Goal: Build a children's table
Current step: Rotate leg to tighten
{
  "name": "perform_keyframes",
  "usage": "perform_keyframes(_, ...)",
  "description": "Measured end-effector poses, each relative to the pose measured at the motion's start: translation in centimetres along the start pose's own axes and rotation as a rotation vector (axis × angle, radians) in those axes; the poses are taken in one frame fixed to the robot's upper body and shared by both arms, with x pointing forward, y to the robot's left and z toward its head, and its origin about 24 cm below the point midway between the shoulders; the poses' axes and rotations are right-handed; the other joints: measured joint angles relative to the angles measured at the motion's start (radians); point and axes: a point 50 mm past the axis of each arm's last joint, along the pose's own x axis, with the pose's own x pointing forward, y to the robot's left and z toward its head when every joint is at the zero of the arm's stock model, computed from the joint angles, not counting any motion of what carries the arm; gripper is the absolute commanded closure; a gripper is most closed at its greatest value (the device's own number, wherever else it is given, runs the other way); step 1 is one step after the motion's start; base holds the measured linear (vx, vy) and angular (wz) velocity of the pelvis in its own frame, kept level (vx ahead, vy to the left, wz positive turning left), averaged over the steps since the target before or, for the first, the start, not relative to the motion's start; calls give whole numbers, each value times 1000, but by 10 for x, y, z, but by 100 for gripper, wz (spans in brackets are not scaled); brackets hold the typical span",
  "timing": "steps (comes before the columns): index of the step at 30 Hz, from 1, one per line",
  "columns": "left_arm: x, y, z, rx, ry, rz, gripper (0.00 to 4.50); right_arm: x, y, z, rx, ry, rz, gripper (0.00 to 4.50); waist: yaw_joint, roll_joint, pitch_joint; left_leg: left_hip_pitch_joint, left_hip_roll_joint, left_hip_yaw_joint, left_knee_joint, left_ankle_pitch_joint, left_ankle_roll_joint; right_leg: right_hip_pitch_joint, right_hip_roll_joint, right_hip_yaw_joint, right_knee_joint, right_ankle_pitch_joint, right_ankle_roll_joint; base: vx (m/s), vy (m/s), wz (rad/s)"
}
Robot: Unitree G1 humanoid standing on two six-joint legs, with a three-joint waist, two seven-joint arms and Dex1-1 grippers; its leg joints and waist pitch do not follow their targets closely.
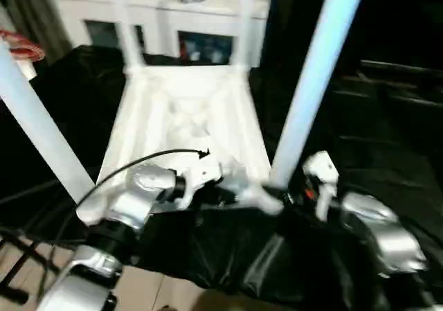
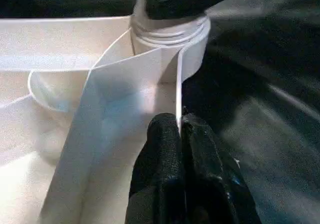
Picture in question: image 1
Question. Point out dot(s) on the white plastic table top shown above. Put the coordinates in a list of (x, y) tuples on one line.
[(180, 110)]

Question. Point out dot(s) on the white plastic table leg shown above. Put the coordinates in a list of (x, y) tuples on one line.
[(244, 27), (311, 82), (38, 124), (124, 27)]

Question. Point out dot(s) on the black shiny mat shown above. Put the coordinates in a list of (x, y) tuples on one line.
[(225, 248)]

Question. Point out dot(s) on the black flat bar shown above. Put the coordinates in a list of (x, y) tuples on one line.
[(401, 66)]

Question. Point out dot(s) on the white cabinet with glass doors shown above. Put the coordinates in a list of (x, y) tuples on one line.
[(194, 16)]

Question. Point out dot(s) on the black cabinet with gold label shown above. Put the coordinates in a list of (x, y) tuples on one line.
[(398, 13)]

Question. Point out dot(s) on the red clothes hangers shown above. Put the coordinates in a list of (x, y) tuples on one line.
[(20, 44)]

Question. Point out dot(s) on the grey curtain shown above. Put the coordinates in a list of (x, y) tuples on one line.
[(38, 13)]

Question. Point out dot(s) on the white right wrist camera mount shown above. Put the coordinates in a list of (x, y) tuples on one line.
[(322, 172)]

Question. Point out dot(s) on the black folding table frame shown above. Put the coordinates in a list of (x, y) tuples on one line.
[(20, 255)]

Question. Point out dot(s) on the white post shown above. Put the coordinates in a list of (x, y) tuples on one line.
[(27, 69)]

